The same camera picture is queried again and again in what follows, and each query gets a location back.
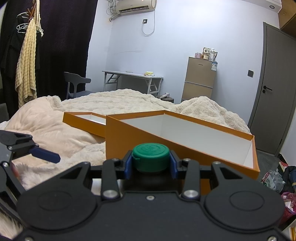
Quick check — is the orange cardboard box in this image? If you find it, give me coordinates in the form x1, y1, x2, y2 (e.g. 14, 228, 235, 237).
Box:
106, 110, 260, 195

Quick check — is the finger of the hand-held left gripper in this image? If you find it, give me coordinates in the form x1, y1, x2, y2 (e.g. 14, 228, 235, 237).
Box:
0, 161, 26, 197
0, 130, 61, 164

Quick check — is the wrapped pack of water bottles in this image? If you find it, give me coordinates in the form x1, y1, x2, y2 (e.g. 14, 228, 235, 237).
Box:
261, 170, 286, 192

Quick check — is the pale pink quilt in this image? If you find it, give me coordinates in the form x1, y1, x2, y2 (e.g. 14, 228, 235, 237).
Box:
0, 96, 107, 163

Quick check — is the beige refrigerator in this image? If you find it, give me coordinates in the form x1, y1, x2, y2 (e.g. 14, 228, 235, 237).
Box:
181, 57, 218, 103

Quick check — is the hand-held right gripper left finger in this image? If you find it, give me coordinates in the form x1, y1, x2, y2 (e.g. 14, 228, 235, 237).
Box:
46, 151, 134, 201

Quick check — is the yellow towel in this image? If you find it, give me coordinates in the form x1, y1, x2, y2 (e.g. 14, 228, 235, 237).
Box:
15, 17, 37, 108

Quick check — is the white power cord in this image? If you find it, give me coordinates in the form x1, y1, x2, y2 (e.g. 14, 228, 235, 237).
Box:
142, 10, 156, 36

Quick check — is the blue bag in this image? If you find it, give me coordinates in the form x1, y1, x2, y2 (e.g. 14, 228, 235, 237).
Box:
282, 166, 296, 186

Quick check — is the white air conditioner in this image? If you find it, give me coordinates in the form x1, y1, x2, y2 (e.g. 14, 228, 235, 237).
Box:
115, 0, 156, 15

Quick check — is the red waste basket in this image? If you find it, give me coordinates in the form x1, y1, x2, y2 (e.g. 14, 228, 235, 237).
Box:
281, 192, 296, 223

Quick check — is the grey door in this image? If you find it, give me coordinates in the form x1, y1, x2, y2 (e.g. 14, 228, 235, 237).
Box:
247, 22, 296, 158

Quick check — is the brown bottle green cap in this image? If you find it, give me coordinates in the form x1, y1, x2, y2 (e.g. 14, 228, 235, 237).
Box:
126, 143, 179, 192

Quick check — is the grey chair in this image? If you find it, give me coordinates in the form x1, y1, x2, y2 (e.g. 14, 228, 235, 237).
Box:
63, 72, 93, 100

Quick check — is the dark curtain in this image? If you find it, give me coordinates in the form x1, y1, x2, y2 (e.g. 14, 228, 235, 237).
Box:
0, 0, 99, 121

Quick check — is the wooden overhead cabinet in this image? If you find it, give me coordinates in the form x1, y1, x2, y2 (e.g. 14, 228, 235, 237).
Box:
279, 0, 296, 30

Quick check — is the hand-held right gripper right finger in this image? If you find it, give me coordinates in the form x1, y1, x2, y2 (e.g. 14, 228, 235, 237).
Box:
169, 150, 252, 201

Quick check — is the orange box lid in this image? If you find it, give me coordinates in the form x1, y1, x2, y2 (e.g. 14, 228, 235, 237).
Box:
63, 112, 107, 138

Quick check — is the grey folding table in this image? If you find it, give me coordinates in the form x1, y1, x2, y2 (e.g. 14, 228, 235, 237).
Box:
102, 70, 164, 96

